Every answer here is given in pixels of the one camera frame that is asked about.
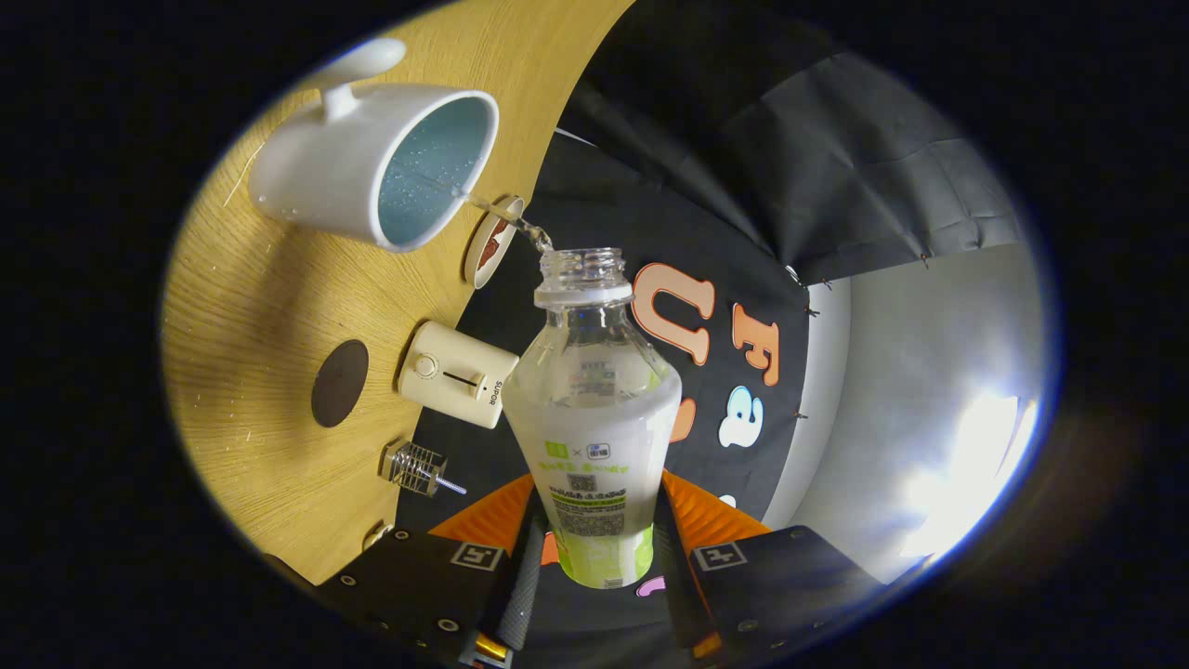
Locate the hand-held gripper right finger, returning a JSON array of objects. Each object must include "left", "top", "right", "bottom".
[{"left": 656, "top": 469, "right": 883, "bottom": 665}]

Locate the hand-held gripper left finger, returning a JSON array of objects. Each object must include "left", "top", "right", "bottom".
[{"left": 265, "top": 474, "right": 551, "bottom": 668}]

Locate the clear juice bottle white label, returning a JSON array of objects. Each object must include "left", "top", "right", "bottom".
[{"left": 502, "top": 247, "right": 684, "bottom": 590}]

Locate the dark brown round coaster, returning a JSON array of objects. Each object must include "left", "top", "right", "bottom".
[{"left": 310, "top": 339, "right": 370, "bottom": 428}]

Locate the white cup with handle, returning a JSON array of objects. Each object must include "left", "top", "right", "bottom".
[{"left": 248, "top": 37, "right": 501, "bottom": 254}]

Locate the cream toaster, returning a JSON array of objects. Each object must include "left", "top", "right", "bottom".
[{"left": 398, "top": 321, "right": 520, "bottom": 429}]

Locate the white oval plate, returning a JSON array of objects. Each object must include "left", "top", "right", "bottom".
[{"left": 463, "top": 194, "right": 526, "bottom": 290}]

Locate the red meat piece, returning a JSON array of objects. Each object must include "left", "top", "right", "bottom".
[{"left": 478, "top": 218, "right": 513, "bottom": 270}]

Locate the wooden table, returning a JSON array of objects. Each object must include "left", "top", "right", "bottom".
[{"left": 160, "top": 0, "right": 638, "bottom": 586}]

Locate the metal wire utensil basket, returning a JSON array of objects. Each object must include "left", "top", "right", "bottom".
[{"left": 379, "top": 439, "right": 449, "bottom": 493}]

